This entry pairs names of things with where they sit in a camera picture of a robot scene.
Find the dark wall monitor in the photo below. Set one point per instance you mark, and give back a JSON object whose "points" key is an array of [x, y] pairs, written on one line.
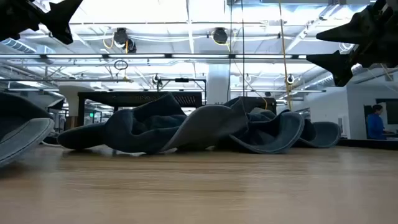
{"points": [[392, 112]]}

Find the black background rig frame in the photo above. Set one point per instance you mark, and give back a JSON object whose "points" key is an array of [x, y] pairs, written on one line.
{"points": [[182, 80]]}

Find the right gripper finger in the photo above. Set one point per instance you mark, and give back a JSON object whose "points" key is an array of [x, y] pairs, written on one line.
{"points": [[357, 31], [342, 65]]}

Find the grey baseball cap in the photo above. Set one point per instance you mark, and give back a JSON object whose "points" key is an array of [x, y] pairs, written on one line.
{"points": [[205, 124], [21, 137], [280, 133]]}

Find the person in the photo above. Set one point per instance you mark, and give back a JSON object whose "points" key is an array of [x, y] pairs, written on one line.
{"points": [[374, 124]]}

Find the dark blue denim cap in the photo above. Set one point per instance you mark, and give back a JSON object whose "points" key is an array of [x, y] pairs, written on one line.
{"points": [[325, 133], [140, 130]]}

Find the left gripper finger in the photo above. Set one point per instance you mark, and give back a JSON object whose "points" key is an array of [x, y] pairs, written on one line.
{"points": [[62, 21]]}

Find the black perforated metal panel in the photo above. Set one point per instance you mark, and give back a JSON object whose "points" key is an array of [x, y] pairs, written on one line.
{"points": [[261, 104]]}

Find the white building column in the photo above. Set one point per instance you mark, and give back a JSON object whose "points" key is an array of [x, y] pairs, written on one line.
{"points": [[217, 84]]}

